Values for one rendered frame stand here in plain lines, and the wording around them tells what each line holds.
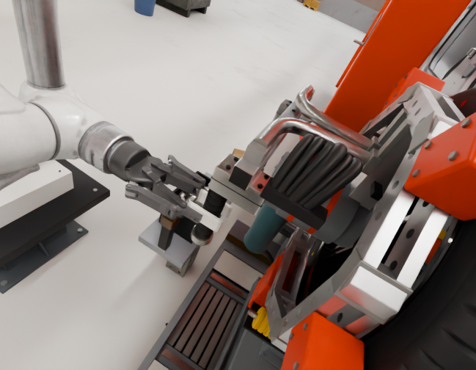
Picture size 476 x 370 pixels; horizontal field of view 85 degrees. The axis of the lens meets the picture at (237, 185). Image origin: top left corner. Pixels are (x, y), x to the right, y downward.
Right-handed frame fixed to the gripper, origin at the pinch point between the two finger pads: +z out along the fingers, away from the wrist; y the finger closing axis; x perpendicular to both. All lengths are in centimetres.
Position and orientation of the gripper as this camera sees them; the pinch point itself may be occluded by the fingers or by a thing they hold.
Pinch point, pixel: (210, 210)
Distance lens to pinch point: 48.6
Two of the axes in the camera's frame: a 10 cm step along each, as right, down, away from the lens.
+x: 3.2, -7.0, -6.4
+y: -4.1, 5.1, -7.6
